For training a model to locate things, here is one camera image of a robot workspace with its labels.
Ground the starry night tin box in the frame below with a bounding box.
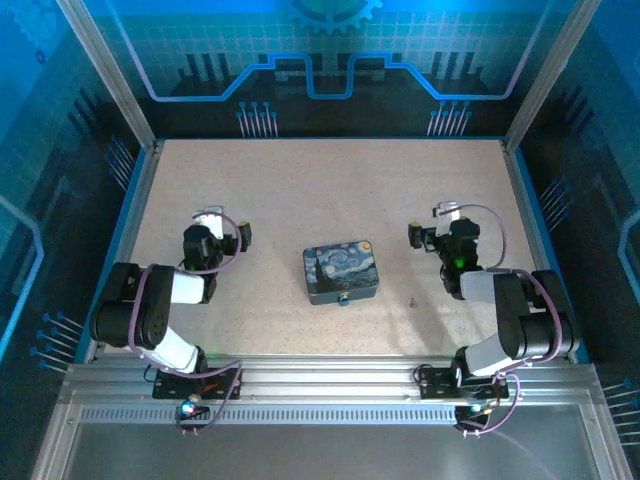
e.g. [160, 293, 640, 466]
[302, 240, 382, 307]

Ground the small LED circuit board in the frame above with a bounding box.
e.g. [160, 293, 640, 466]
[177, 400, 211, 419]
[455, 401, 497, 421]

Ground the grey metal shelf panel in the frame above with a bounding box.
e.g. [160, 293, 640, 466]
[62, 422, 599, 480]

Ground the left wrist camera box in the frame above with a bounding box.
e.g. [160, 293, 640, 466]
[192, 205, 225, 241]

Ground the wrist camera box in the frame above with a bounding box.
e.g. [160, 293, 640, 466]
[432, 201, 461, 237]
[192, 205, 225, 241]

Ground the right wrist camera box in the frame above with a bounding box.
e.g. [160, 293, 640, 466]
[432, 201, 461, 237]

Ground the aluminium side rail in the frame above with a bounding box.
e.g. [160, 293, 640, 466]
[82, 141, 165, 364]
[499, 141, 576, 362]

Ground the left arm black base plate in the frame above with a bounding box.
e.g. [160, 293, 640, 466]
[151, 366, 244, 401]

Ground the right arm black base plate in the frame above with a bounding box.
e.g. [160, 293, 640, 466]
[417, 366, 512, 401]

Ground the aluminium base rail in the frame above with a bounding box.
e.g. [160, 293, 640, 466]
[59, 353, 609, 417]

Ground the slotted grey cable duct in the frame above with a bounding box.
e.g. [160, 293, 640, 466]
[79, 406, 460, 424]

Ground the aluminium frame post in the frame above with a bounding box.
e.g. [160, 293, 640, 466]
[53, 0, 160, 152]
[503, 0, 599, 152]

